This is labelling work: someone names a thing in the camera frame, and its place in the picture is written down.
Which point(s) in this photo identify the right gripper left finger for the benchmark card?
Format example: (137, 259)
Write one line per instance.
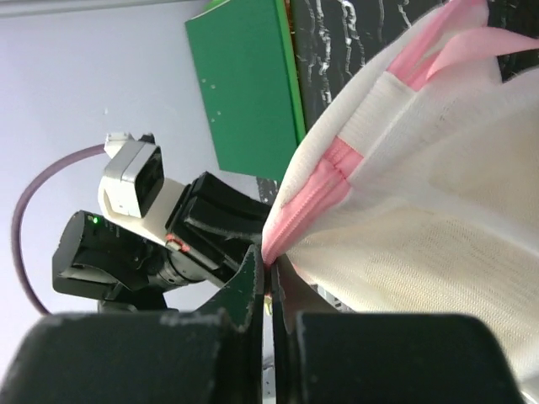
(232, 347)

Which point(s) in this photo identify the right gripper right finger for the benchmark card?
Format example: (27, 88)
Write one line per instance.
(287, 336)

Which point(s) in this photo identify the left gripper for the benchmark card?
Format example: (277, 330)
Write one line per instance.
(208, 228)

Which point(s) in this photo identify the white pink mesh laundry bag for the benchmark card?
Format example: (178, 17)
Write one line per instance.
(417, 188)

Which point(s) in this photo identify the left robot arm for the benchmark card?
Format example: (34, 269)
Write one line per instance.
(99, 260)

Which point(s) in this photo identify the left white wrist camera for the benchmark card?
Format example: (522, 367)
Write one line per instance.
(133, 191)

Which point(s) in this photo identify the green ring binder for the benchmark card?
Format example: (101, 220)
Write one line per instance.
(245, 64)

